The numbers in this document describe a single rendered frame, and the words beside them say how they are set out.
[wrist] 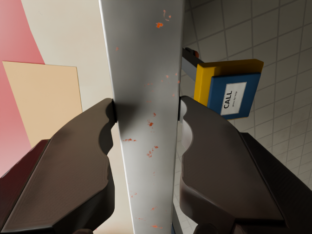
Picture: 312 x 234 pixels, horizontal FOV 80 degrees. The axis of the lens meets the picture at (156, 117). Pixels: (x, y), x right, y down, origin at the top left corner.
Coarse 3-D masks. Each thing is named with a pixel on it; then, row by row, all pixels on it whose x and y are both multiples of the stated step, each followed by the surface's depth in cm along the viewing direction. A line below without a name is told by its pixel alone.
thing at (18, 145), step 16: (0, 96) 14; (0, 112) 15; (16, 112) 15; (0, 128) 15; (16, 128) 16; (0, 144) 16; (16, 144) 16; (0, 160) 17; (16, 160) 17; (0, 176) 19
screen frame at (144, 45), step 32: (128, 0) 8; (160, 0) 8; (128, 32) 9; (160, 32) 9; (128, 64) 9; (160, 64) 10; (128, 96) 10; (160, 96) 11; (128, 128) 12; (160, 128) 12; (128, 160) 13; (160, 160) 13; (128, 192) 15; (160, 192) 15; (160, 224) 18
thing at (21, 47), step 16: (0, 0) 11; (16, 0) 11; (0, 16) 11; (16, 16) 11; (0, 32) 12; (16, 32) 12; (0, 48) 12; (16, 48) 12; (32, 48) 12; (0, 64) 13; (0, 80) 13
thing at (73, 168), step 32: (64, 128) 9; (96, 128) 8; (64, 160) 7; (96, 160) 7; (32, 192) 6; (64, 192) 6; (96, 192) 6; (32, 224) 5; (64, 224) 5; (96, 224) 6
